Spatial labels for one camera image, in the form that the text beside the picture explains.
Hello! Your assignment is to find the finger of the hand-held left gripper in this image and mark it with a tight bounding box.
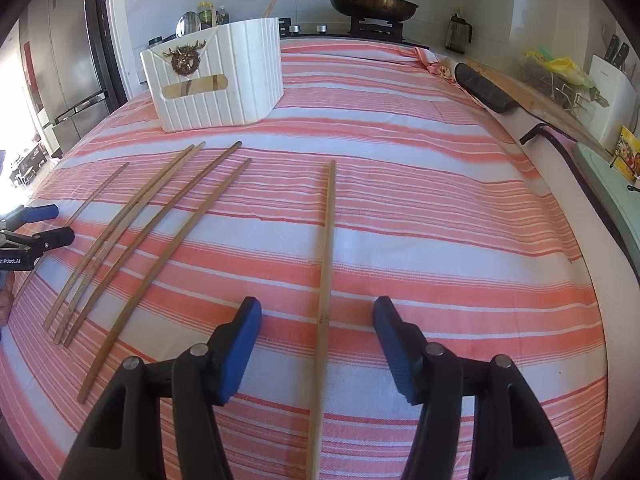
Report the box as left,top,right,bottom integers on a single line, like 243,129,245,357
0,226,76,262
0,203,59,231

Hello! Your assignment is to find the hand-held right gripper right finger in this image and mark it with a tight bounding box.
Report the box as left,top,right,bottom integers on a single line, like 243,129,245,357
371,296,576,480

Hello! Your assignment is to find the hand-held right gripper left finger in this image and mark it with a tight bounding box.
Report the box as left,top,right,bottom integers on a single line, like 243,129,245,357
59,296,263,480

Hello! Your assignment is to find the white ribbed utensil box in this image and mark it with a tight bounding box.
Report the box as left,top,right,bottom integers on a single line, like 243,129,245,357
140,16,284,133

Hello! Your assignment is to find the metal spoon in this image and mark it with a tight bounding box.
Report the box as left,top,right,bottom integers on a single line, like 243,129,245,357
175,11,202,38

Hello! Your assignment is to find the row of bamboo chopsticks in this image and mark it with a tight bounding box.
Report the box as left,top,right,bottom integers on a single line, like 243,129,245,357
12,141,253,405

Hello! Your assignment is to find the pink striped tablecloth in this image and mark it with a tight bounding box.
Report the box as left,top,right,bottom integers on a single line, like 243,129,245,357
0,40,608,480

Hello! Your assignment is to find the grey steel refrigerator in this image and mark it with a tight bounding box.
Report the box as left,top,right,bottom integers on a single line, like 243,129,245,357
20,0,108,157

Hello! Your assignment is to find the dark drain tray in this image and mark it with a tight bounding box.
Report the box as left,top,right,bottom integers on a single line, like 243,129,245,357
520,122,640,282

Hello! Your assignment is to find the green cutting board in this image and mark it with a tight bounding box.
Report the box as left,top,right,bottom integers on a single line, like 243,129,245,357
574,141,640,261

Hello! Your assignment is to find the black oblong object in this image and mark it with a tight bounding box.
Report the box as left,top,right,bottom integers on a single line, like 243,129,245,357
454,61,520,113

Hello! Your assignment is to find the wooden cutting board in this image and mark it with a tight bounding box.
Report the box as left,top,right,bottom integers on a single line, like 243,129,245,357
467,59,608,154

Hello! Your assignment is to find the yellow printed cup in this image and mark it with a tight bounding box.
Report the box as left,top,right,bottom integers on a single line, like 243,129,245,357
614,125,640,182

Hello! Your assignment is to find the black gas stove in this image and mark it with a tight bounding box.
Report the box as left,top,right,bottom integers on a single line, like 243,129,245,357
277,14,431,46

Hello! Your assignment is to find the dark glass pitcher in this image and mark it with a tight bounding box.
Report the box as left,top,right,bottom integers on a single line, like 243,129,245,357
445,12,474,54

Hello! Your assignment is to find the white knife block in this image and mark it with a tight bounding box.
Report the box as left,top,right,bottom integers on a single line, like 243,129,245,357
585,54,639,154

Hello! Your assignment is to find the yellow plastic bag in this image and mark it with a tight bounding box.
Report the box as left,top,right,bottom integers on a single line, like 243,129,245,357
525,49,596,86

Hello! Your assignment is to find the black door frame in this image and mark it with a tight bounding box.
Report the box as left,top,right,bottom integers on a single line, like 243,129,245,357
82,0,128,109

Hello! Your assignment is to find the metal wire rack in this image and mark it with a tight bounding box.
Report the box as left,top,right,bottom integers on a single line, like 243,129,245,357
517,52,601,109

